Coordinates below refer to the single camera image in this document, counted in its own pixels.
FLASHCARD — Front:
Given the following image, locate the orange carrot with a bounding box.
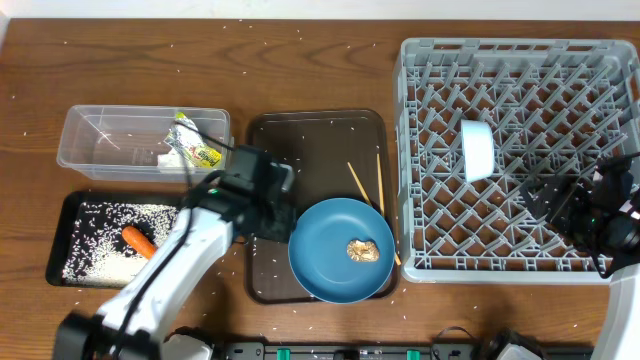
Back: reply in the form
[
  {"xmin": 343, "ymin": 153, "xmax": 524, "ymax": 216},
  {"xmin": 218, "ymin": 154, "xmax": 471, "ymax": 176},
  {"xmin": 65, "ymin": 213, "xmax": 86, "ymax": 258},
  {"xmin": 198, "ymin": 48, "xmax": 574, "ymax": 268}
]
[{"xmin": 122, "ymin": 226, "xmax": 156, "ymax": 259}]

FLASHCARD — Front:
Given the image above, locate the grey dishwasher rack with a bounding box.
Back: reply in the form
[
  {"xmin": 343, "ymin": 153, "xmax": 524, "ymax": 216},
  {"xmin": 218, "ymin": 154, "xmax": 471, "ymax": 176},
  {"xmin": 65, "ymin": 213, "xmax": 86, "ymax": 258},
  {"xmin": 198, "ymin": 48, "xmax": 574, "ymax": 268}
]
[{"xmin": 394, "ymin": 38, "xmax": 639, "ymax": 285}]

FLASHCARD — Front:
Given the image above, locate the black waste bin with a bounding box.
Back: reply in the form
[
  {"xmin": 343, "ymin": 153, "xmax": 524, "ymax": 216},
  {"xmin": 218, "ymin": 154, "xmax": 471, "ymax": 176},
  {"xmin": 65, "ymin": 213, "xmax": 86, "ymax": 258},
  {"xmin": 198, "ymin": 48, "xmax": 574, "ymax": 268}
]
[{"xmin": 45, "ymin": 191, "xmax": 182, "ymax": 287}]

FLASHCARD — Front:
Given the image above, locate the white tissue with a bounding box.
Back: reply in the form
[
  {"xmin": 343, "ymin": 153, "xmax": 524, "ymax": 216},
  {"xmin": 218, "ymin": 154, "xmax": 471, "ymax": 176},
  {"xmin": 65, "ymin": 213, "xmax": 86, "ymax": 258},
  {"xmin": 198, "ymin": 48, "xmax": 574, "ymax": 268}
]
[{"xmin": 157, "ymin": 149, "xmax": 194, "ymax": 173}]

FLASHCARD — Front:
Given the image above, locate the crumpled gold foil ball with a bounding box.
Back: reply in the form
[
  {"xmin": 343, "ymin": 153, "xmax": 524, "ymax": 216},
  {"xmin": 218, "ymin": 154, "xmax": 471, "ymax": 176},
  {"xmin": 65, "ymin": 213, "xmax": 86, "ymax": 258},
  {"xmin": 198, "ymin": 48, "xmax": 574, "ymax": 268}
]
[{"xmin": 346, "ymin": 239, "xmax": 380, "ymax": 262}]

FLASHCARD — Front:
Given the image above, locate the wooden chopstick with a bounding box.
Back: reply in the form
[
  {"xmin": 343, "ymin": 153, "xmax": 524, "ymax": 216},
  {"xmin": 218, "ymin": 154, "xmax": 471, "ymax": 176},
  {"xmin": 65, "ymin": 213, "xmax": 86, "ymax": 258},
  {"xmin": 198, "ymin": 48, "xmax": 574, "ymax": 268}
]
[
  {"xmin": 376, "ymin": 153, "xmax": 402, "ymax": 266},
  {"xmin": 347, "ymin": 161, "xmax": 372, "ymax": 206}
]

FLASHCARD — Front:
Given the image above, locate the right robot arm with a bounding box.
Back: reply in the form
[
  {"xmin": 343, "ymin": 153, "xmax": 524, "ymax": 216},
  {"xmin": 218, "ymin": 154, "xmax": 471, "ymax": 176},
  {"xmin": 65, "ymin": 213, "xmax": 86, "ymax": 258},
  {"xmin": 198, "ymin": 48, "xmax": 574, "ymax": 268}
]
[{"xmin": 520, "ymin": 153, "xmax": 639, "ymax": 359}]

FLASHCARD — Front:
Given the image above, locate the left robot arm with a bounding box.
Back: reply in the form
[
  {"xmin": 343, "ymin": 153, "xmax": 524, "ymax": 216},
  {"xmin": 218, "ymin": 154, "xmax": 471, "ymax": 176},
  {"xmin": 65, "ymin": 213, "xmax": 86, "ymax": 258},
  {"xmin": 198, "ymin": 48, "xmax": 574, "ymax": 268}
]
[{"xmin": 53, "ymin": 145, "xmax": 295, "ymax": 359}]

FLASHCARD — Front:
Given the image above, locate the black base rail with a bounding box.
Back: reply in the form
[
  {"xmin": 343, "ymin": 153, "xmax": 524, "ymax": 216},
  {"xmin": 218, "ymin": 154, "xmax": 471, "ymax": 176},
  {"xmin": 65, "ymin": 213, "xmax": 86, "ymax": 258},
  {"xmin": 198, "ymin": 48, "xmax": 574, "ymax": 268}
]
[{"xmin": 164, "ymin": 327, "xmax": 596, "ymax": 360}]

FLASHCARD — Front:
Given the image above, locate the brown serving tray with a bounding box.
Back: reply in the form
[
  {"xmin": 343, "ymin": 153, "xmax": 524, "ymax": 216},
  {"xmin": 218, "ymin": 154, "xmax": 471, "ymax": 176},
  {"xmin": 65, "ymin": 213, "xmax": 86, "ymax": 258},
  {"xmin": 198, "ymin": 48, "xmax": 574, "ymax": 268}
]
[{"xmin": 245, "ymin": 109, "xmax": 394, "ymax": 305}]

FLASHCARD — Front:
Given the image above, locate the yellow snack wrapper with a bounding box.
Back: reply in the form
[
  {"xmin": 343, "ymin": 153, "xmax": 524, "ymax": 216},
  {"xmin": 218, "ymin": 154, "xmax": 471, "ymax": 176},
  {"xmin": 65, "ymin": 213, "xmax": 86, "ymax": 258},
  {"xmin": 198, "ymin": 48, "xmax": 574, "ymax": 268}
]
[{"xmin": 164, "ymin": 112, "xmax": 222, "ymax": 168}]

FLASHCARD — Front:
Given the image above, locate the light blue rice bowl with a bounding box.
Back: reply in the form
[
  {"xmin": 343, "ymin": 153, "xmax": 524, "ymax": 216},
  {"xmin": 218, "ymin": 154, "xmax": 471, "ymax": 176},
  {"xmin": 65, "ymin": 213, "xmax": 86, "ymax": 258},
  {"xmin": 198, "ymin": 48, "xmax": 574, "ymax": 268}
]
[{"xmin": 461, "ymin": 120, "xmax": 495, "ymax": 183}]

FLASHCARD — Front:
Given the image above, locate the clear plastic bin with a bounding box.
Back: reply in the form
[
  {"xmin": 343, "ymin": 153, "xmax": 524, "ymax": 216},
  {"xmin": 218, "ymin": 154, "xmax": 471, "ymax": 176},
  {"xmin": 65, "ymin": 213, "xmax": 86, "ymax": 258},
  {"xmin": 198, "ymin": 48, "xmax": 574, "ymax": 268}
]
[{"xmin": 57, "ymin": 105, "xmax": 233, "ymax": 183}]

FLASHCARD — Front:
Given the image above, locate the dark blue plate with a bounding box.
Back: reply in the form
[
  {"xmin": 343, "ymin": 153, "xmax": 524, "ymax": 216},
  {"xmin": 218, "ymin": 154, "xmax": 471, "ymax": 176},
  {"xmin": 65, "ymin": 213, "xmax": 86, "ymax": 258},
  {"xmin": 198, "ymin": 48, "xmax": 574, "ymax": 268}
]
[{"xmin": 288, "ymin": 198, "xmax": 396, "ymax": 304}]

